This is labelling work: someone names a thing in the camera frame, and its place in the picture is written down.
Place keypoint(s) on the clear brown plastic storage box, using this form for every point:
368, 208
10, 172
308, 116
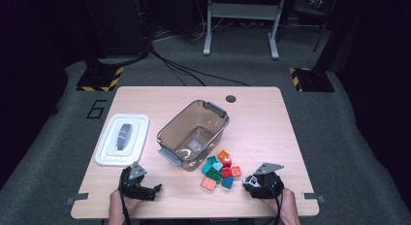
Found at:
194, 134

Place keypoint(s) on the orange toy block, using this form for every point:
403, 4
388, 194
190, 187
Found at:
223, 155

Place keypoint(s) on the green toy block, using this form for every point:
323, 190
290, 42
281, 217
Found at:
214, 176

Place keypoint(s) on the light blue toy block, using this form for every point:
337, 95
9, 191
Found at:
217, 166

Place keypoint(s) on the white metal desk frame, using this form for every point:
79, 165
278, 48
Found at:
242, 11

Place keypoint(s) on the white toy car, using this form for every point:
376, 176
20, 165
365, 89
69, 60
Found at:
252, 181

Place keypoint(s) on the orange-red toy block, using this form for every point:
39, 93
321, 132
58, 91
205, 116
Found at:
236, 171

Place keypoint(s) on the dark teal curved toy block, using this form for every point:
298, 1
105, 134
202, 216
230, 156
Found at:
227, 183

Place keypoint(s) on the person's right hand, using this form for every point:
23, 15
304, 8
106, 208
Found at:
287, 204

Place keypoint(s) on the white bin lid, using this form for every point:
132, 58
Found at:
122, 139

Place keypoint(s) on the salmon pink toy block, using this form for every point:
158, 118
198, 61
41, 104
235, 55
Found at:
208, 184

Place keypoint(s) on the black stand striped base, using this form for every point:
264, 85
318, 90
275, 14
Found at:
315, 81
97, 78

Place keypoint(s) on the round dark table grommet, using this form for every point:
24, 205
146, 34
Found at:
230, 99

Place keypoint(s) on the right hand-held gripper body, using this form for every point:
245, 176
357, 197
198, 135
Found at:
269, 186

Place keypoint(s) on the grey table bracket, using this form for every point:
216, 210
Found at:
77, 198
312, 196

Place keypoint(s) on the red white-topped toy block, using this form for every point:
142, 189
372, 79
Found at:
227, 163

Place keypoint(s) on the grey device on stand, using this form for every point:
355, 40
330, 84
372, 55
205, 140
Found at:
314, 0

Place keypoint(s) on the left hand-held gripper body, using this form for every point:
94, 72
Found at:
132, 183

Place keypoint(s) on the black equipment cabinet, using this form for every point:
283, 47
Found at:
119, 21

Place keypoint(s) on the person's left hand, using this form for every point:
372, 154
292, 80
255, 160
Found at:
118, 204

